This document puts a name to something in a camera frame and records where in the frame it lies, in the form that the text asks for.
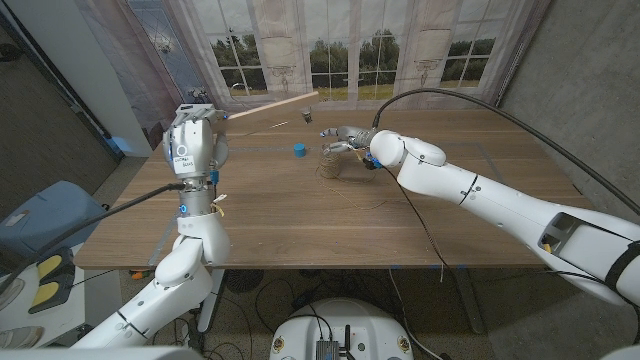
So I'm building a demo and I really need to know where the grey table leg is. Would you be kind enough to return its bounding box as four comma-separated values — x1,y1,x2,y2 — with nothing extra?
452,267,486,335

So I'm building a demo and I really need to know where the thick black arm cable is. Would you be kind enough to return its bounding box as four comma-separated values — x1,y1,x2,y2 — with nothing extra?
372,88,640,216
0,182,186,296

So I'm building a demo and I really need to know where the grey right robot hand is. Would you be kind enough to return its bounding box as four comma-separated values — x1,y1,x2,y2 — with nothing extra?
319,125,377,156

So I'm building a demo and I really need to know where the printed window backdrop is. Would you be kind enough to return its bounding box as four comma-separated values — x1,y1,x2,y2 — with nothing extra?
74,0,551,112

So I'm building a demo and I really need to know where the blue plastic bin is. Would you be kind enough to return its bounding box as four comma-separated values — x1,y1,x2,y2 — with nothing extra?
0,180,109,264

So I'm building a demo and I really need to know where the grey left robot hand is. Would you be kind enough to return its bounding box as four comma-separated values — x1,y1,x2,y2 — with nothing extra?
162,103,231,194

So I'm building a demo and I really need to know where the grey radio module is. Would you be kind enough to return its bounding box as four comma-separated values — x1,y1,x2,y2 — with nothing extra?
314,324,357,360

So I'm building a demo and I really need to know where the white shoe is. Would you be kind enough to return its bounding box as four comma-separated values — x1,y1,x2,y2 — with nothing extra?
0,325,45,350

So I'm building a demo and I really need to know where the black round fan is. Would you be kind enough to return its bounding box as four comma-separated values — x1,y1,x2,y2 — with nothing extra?
223,269,265,295

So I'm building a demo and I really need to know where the yellow black foot pedal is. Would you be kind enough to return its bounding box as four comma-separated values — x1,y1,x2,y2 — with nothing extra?
28,246,76,315

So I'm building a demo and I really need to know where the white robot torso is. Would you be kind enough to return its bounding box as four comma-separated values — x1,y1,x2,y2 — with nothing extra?
269,298,415,360

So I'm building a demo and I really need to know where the white table leg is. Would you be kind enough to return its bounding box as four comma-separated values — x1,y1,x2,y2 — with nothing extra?
197,268,226,334

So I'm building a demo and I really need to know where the jute twine spool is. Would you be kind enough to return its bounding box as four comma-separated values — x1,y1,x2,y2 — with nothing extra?
319,143,346,180

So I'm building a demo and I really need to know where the wooden clip hanger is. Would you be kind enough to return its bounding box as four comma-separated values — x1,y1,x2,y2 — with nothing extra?
214,90,321,137

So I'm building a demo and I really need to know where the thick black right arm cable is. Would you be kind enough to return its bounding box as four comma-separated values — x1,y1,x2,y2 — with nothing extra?
372,88,640,216

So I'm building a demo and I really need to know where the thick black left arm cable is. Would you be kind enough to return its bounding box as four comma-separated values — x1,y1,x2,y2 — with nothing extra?
0,182,186,296

